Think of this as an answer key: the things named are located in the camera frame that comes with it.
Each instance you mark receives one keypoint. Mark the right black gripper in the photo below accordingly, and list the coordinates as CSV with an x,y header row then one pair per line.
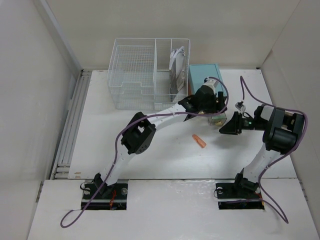
x,y
234,126

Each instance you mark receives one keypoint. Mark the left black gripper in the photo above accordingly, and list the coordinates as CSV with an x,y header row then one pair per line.
x,y
213,109

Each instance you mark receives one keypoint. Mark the clear drawer gold knob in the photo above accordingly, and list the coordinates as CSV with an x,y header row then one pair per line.
x,y
217,120

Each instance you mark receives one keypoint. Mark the orange translucent case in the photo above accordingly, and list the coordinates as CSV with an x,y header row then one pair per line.
x,y
199,141

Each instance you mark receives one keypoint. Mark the grey setup guide booklet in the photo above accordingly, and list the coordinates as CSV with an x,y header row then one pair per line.
x,y
176,71

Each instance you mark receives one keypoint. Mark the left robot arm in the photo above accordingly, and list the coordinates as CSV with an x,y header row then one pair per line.
x,y
137,136

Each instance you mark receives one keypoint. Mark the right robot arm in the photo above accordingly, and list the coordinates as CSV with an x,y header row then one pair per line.
x,y
281,132

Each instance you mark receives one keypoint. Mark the teal orange drawer cabinet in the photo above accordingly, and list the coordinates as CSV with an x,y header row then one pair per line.
x,y
197,73

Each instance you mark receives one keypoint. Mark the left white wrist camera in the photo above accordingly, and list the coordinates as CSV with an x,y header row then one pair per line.
x,y
211,82

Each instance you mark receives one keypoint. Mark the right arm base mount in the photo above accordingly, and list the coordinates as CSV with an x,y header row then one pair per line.
x,y
238,194

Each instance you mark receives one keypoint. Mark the white wire desk organizer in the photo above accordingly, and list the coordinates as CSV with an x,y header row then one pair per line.
x,y
138,74

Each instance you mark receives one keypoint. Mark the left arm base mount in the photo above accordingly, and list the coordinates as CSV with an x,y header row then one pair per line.
x,y
113,198

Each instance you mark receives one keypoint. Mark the aluminium rail frame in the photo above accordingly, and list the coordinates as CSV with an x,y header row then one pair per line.
x,y
64,152

